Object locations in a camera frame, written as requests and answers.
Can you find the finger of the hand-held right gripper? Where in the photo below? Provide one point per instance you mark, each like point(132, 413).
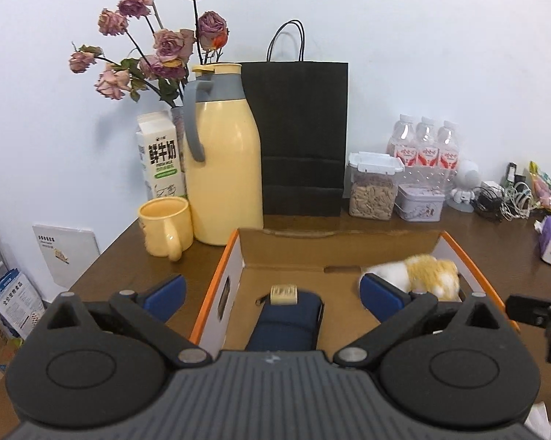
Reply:
point(532, 308)

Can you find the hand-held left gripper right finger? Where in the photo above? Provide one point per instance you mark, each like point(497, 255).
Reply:
point(383, 300)

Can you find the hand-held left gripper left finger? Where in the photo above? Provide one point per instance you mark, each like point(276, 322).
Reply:
point(165, 295)

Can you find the orange white plush toy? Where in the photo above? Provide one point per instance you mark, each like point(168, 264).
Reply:
point(433, 275)

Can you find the orange cardboard box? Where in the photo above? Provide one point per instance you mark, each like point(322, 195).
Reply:
point(303, 252)

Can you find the navy umbrella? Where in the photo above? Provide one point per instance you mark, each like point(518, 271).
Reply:
point(284, 325)

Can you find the yellow mug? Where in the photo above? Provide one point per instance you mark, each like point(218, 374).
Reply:
point(165, 224)

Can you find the white crumpled paper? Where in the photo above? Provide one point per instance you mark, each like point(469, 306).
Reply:
point(541, 421)

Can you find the printed tin box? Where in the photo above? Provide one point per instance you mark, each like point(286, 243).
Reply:
point(419, 204)

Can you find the clear seed container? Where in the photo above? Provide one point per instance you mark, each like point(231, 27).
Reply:
point(371, 197)

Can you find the white board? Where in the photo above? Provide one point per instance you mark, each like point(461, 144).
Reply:
point(69, 252)

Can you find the colourful snack packet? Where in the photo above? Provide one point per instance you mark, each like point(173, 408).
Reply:
point(543, 183)

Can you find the dark power adapter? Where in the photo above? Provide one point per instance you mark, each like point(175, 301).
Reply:
point(512, 174)

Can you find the yellow thermos jug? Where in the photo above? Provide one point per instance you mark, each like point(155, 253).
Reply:
point(225, 169)

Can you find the white milk carton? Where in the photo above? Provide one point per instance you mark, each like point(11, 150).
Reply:
point(160, 156)

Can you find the white robot speaker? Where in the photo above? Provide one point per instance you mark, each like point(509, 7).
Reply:
point(468, 178)

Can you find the blue printed box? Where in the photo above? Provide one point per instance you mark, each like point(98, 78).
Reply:
point(14, 302)

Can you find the clear water bottle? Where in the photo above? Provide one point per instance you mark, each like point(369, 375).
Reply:
point(403, 133)
point(449, 140)
point(427, 135)

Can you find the glass vase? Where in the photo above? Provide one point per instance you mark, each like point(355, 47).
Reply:
point(178, 123)

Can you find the black paper bag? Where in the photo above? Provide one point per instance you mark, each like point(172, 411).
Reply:
point(298, 123)

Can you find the dried pink rose bouquet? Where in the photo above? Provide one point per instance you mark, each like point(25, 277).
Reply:
point(167, 43)

